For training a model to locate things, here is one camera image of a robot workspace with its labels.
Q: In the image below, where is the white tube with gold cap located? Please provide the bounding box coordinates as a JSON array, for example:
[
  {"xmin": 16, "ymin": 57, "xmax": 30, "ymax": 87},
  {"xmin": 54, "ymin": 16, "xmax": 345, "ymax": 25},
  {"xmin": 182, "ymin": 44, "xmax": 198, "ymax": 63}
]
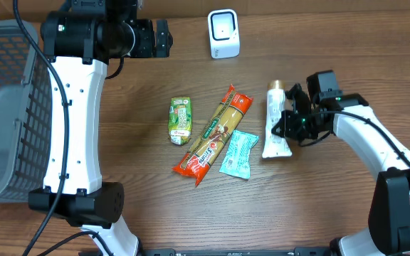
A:
[{"xmin": 262, "ymin": 80, "xmax": 292, "ymax": 159}]

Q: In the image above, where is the teal snack packet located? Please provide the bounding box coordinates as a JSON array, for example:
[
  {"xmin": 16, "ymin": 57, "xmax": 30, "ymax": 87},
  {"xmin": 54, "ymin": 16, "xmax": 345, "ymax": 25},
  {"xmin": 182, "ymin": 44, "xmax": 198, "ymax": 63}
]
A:
[{"xmin": 219, "ymin": 130, "xmax": 259, "ymax": 180}]

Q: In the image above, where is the orange spaghetti packet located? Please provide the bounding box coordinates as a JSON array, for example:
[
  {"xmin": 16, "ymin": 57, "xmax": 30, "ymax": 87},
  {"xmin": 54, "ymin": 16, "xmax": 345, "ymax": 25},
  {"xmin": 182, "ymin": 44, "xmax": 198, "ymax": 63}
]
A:
[{"xmin": 172, "ymin": 85, "xmax": 253, "ymax": 186}]

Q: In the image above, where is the green juice carton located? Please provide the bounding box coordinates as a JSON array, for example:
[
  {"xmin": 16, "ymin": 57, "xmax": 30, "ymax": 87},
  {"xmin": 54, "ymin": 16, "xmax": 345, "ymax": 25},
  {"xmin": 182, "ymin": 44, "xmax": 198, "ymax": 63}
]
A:
[{"xmin": 168, "ymin": 97, "xmax": 192, "ymax": 146}]

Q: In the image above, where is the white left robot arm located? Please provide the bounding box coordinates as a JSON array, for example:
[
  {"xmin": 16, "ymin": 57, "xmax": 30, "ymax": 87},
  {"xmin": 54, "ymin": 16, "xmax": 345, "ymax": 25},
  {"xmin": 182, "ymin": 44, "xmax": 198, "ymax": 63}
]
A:
[{"xmin": 28, "ymin": 0, "xmax": 173, "ymax": 256}]

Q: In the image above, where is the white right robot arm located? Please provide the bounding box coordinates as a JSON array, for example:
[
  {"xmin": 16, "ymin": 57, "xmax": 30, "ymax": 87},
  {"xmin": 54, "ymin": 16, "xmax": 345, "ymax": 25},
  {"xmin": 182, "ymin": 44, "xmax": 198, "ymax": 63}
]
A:
[{"xmin": 271, "ymin": 70, "xmax": 410, "ymax": 255}]

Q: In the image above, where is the white barcode scanner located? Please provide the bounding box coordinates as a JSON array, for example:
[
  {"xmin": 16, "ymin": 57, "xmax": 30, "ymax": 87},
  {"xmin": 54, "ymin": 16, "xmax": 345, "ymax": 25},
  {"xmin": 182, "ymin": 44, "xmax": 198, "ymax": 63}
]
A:
[{"xmin": 207, "ymin": 9, "xmax": 241, "ymax": 59}]

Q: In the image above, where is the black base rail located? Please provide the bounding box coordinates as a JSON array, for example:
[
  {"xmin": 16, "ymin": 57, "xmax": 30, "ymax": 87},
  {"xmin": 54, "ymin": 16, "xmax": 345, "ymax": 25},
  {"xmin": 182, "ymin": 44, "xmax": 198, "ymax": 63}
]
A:
[{"xmin": 143, "ymin": 247, "xmax": 331, "ymax": 256}]

